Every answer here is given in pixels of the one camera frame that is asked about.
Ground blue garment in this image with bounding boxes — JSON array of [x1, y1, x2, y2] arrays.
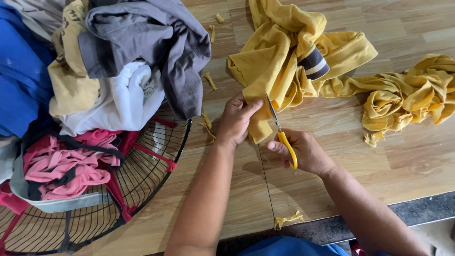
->
[[0, 2, 57, 138]]

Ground person's right hand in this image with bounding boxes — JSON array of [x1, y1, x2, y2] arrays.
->
[[267, 129, 337, 177]]

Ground person's blue clothing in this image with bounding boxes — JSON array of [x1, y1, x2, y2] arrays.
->
[[236, 235, 357, 256]]

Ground dark grey shirt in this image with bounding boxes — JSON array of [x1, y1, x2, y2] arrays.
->
[[77, 0, 212, 121]]

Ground yellow-handled scissors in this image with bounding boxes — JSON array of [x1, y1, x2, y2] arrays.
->
[[265, 92, 299, 170]]

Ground red fabric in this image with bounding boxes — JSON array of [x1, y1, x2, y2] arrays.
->
[[0, 115, 178, 251]]

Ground crumpled yellow fabric heap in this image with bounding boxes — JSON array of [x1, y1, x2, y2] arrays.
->
[[320, 54, 455, 133]]

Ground mustard printed shirt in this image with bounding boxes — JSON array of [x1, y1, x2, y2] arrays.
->
[[47, 0, 101, 118]]

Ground white shirt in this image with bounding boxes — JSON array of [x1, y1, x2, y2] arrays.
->
[[59, 60, 166, 137]]

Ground yellow shirt with striped cuff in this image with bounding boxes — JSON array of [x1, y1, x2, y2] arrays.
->
[[227, 0, 379, 145]]

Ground white fabric strip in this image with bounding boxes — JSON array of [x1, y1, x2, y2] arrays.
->
[[151, 123, 166, 155]]

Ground pink garment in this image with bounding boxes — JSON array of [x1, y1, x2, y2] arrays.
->
[[23, 130, 123, 202]]

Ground black wire fan guard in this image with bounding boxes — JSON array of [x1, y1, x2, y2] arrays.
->
[[0, 102, 193, 256]]

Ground light grey garment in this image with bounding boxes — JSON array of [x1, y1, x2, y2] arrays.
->
[[2, 0, 67, 44]]

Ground person's left hand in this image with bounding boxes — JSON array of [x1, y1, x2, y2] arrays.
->
[[215, 93, 264, 148]]

